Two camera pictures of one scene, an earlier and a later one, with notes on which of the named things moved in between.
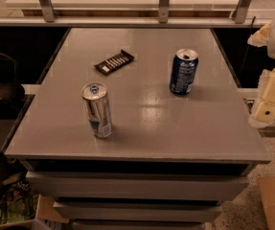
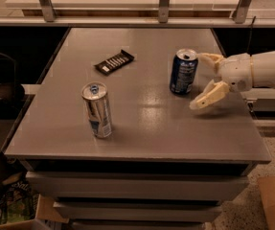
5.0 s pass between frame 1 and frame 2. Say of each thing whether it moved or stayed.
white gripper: moved
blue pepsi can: stayed
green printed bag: stayed
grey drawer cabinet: stayed
